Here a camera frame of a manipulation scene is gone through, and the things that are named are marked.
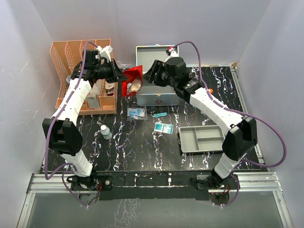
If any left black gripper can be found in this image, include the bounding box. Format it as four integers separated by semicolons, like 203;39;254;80
95;59;128;84

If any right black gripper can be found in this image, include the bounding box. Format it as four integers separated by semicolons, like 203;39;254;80
143;60;178;88

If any red first aid pouch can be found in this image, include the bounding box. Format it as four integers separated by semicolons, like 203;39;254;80
122;65;143;97

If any small teal sachet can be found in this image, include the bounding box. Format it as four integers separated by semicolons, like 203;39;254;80
153;112;168;118

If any teal white wipes packet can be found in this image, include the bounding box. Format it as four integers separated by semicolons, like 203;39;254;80
153;122;174;134

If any cotton swab packet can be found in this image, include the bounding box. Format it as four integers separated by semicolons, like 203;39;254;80
126;79;142;94

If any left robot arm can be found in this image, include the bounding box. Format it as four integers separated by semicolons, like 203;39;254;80
42;46;127;190

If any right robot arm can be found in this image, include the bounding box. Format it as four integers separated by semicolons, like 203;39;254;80
143;57;257;189

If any silver metal medicine case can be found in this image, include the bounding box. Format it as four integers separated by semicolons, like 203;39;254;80
135;44;181;106

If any white oval card package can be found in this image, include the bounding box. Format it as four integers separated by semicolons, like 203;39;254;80
105;82;115;90

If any white ruler set package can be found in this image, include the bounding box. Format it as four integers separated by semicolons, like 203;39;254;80
90;79;102;96

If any orange plastic file organizer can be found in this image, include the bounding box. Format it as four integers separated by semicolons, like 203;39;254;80
50;40;118;115

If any grey stationery box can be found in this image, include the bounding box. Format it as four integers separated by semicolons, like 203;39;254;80
86;94;100;110

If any blue bandage packet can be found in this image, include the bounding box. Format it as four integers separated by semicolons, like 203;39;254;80
127;107;148;121

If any clear bottle white cap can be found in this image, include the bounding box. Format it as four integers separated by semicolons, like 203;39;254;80
100;125;112;140

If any grey plastic tray insert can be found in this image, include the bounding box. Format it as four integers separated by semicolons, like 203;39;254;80
179;125;224;154

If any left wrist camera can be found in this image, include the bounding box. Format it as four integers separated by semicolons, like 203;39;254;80
96;45;113;62

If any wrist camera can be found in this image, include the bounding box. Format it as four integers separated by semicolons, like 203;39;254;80
164;46;179;62
96;45;113;62

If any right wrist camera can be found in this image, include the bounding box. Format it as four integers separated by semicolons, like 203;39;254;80
164;46;179;62

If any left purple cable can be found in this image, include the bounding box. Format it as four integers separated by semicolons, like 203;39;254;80
44;40;100;209

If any purple cable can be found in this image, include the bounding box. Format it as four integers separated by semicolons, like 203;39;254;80
173;41;287;209
44;40;100;209

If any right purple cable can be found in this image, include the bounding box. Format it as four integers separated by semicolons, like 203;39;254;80
173;41;287;209

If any aluminium frame rail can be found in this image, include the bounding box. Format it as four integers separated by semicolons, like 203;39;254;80
17;171;293;228

